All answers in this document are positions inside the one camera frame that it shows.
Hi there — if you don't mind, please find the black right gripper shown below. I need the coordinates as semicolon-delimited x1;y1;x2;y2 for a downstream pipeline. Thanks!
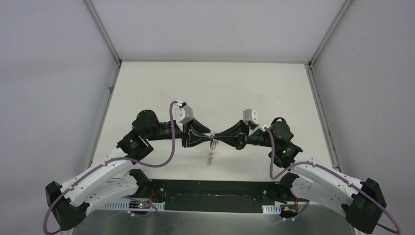
213;120;277;151

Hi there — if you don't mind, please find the grey perforated key organizer plate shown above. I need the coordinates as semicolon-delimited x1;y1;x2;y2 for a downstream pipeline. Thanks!
207;133;218;167

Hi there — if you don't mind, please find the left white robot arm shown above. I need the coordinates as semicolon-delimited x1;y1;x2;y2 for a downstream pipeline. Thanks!
43;106;210;235

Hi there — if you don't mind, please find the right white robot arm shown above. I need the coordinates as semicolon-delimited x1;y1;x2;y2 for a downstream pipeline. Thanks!
213;117;386;234

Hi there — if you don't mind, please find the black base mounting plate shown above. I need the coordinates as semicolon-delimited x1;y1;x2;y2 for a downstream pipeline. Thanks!
131;179;296;213

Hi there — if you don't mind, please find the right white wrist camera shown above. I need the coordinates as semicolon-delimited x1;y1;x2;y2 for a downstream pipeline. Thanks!
242;109;269;130

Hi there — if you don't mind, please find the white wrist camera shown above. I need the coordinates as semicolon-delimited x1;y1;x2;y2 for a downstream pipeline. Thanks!
174;102;194;124
242;109;269;130

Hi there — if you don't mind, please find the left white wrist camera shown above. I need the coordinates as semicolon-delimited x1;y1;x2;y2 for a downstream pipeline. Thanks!
174;102;194;124

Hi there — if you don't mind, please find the right white cable duct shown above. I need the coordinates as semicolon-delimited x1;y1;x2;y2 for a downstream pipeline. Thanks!
262;204;281;214

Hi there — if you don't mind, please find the white cable duct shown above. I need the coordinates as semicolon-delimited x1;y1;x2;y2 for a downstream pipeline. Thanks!
262;204;281;214
98;200;155;212

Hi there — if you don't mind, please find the left white cable duct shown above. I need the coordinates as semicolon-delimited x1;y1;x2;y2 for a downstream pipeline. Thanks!
98;200;155;212

